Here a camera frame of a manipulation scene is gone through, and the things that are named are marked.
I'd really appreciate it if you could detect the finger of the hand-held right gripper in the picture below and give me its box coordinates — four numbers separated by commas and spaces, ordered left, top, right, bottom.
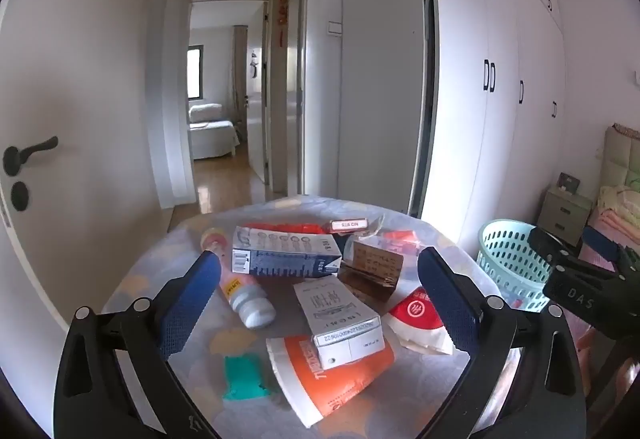
529, 226, 573, 262
582, 225, 632, 271

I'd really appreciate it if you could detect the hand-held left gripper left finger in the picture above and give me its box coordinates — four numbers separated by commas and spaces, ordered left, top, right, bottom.
53, 249, 223, 439

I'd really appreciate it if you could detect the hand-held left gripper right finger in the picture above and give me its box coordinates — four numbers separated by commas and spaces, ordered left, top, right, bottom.
417, 246, 587, 439

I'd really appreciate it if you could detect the red and white packet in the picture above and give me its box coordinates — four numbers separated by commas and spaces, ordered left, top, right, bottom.
387, 286, 456, 356

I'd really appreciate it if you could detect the teal plastic basket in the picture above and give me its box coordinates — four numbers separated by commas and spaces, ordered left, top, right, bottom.
476, 219, 563, 312

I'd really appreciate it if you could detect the small pink drink bottle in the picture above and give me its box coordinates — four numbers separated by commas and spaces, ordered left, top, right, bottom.
200, 228, 277, 331

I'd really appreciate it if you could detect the green wrapper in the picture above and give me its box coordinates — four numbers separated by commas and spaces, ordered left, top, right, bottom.
222, 355, 278, 402

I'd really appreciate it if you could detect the blue white milk carton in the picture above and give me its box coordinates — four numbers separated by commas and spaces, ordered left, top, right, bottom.
231, 226, 345, 280

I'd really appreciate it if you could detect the small white carton box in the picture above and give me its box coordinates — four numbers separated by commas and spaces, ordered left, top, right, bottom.
292, 278, 386, 371

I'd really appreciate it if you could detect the orange packet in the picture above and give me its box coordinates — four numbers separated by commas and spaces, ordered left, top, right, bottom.
245, 221, 330, 235

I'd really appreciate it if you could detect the orange paper cup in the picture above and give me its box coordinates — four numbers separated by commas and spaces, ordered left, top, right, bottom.
265, 334, 396, 429

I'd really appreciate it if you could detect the grey green nightstand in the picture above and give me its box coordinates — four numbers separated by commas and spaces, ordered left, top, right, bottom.
537, 186, 593, 247

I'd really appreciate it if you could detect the folded yellow pink bedding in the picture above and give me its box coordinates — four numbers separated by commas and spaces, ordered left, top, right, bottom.
595, 184, 640, 227

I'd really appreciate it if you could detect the pink red packet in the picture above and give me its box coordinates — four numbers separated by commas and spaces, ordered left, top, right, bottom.
380, 230, 420, 256

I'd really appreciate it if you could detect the bed with green headboard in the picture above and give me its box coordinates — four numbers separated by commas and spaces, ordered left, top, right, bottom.
570, 124, 640, 400

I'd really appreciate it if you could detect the white bed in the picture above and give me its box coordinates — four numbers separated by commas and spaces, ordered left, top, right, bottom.
188, 103, 241, 160

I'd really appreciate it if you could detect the white bedroom door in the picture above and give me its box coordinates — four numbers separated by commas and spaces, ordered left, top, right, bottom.
247, 3, 271, 184

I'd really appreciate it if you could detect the white wardrobe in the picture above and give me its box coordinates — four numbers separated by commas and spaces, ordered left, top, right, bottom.
422, 0, 640, 242

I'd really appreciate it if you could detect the black door lock knob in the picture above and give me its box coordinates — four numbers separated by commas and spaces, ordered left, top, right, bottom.
11, 180, 30, 212

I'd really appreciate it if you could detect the white sliding door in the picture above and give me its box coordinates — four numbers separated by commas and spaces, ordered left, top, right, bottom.
305, 0, 436, 214

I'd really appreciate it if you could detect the dark framed window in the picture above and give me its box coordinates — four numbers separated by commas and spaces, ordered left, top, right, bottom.
188, 46, 202, 100

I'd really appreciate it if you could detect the black door handle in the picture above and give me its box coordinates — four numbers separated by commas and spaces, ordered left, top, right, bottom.
2, 136, 59, 177

